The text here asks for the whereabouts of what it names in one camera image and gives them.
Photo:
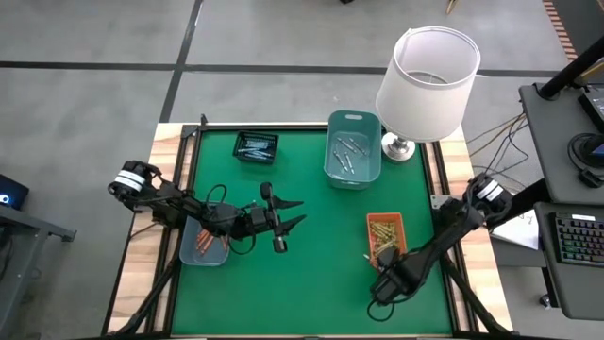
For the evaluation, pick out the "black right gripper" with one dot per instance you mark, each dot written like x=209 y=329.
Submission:
x=396 y=266

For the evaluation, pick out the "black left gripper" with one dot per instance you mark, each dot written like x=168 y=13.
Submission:
x=277 y=226

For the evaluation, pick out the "blue crayon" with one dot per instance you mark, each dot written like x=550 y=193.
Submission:
x=249 y=150
x=255 y=156
x=255 y=145
x=257 y=140
x=263 y=154
x=264 y=150

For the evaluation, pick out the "orange crayon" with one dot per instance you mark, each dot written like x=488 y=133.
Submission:
x=223 y=243
x=202 y=238
x=207 y=244

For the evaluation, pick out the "dark green crayon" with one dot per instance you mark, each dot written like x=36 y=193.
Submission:
x=343 y=163

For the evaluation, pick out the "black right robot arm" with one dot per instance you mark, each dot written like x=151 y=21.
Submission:
x=448 y=222

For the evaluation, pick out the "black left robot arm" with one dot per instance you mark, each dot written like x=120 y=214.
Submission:
x=165 y=200

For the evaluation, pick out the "orange mesh basket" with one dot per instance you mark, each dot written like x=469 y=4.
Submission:
x=400 y=217

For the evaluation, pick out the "teal plastic bin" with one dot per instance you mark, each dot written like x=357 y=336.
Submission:
x=351 y=181

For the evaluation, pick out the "black mesh basket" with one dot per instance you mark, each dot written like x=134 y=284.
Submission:
x=240 y=160

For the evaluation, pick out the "grey-blue plastic bin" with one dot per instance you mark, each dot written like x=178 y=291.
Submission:
x=189 y=255

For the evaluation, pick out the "white paper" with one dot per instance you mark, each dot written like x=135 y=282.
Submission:
x=519 y=231

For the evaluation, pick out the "black pole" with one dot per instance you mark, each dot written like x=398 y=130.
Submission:
x=524 y=200
x=573 y=71

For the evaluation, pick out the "table lamp white shade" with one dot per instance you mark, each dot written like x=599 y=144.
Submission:
x=424 y=108

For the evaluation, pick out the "grey keyboard tray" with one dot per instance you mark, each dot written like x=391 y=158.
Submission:
x=575 y=293

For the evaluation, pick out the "black keyboard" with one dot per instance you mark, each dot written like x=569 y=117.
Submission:
x=580 y=238

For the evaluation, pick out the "grey desk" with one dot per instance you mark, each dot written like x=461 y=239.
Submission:
x=552 y=141

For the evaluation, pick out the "grey stand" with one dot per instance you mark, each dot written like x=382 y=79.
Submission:
x=28 y=222

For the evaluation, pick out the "black device blue light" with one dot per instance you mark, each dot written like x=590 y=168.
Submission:
x=11 y=193

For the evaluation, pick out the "black floor mat striped edge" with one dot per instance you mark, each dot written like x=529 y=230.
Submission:
x=585 y=19

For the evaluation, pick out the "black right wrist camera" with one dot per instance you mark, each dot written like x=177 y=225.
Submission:
x=387 y=288

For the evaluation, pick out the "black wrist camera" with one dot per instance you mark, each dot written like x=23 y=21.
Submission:
x=387 y=288
x=257 y=216

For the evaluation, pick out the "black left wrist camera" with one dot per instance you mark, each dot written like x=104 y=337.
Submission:
x=257 y=216

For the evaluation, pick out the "silver mounting bracket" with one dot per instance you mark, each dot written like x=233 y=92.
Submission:
x=436 y=200

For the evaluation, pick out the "black table frame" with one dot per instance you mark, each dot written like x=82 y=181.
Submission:
x=171 y=293

